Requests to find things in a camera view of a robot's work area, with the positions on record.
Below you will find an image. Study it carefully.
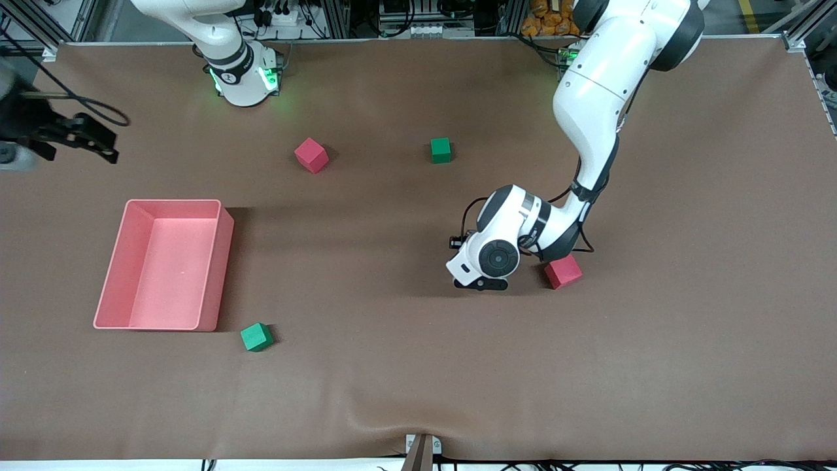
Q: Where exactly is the pink plastic tray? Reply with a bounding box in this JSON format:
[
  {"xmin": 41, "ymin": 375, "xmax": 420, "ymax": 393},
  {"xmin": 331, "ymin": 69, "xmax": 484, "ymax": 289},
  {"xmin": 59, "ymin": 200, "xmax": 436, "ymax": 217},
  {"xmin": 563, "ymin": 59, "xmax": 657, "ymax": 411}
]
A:
[{"xmin": 93, "ymin": 199, "xmax": 235, "ymax": 332}]

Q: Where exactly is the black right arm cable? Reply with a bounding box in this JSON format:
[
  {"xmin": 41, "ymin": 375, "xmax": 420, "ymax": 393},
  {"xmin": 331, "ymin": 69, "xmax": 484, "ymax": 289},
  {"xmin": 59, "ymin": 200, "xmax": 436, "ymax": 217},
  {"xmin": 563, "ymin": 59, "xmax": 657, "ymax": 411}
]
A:
[{"xmin": 0, "ymin": 26, "xmax": 130, "ymax": 128}]

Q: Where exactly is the slim stand pole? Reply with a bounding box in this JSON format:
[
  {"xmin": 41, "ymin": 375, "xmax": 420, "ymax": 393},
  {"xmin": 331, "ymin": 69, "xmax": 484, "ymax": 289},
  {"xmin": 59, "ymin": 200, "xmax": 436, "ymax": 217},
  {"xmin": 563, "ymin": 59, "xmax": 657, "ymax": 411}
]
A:
[{"xmin": 400, "ymin": 434, "xmax": 434, "ymax": 471}]

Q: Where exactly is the orange packets pile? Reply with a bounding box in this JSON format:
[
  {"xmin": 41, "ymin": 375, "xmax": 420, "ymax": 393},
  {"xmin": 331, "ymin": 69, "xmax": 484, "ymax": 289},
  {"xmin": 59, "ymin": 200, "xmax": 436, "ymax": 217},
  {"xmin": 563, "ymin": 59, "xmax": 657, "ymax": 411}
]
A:
[{"xmin": 521, "ymin": 0, "xmax": 583, "ymax": 38}]

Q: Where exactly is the pink foam cube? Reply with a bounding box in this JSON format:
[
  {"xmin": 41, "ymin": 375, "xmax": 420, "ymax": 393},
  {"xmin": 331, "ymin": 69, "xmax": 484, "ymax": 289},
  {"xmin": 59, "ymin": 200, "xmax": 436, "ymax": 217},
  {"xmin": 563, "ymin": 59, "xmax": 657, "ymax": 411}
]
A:
[
  {"xmin": 294, "ymin": 137, "xmax": 330, "ymax": 175},
  {"xmin": 544, "ymin": 254, "xmax": 583, "ymax": 290}
]

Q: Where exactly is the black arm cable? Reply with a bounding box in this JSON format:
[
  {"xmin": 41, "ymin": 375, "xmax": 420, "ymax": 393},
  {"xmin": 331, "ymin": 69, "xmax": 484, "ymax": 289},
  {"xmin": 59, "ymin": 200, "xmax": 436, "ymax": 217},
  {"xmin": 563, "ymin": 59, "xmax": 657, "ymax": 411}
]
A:
[
  {"xmin": 460, "ymin": 65, "xmax": 648, "ymax": 256},
  {"xmin": 0, "ymin": 26, "xmax": 130, "ymax": 128}
]

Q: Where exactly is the brown table cover sheet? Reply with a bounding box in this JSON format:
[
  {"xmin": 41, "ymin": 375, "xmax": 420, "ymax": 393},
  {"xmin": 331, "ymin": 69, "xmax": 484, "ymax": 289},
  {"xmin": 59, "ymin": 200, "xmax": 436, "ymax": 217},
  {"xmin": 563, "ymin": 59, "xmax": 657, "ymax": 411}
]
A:
[{"xmin": 0, "ymin": 37, "xmax": 837, "ymax": 462}]

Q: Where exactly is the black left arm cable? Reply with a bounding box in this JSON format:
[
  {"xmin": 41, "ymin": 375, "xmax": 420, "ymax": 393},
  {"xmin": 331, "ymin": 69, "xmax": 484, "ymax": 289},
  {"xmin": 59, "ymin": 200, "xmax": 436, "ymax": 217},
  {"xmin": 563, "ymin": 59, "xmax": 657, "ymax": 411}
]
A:
[{"xmin": 460, "ymin": 65, "xmax": 648, "ymax": 256}]

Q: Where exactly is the metal table edge bracket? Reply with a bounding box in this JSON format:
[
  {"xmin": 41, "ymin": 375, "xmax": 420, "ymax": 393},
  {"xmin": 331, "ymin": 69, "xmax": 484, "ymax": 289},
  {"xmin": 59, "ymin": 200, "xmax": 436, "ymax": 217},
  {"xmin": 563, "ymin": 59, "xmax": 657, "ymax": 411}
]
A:
[{"xmin": 405, "ymin": 433, "xmax": 443, "ymax": 456}]

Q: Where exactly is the white power strip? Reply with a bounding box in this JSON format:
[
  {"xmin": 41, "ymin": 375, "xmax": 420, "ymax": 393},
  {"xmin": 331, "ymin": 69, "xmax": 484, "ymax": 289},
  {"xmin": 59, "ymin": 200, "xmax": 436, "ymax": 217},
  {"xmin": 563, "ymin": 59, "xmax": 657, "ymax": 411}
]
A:
[{"xmin": 258, "ymin": 5, "xmax": 303, "ymax": 27}]

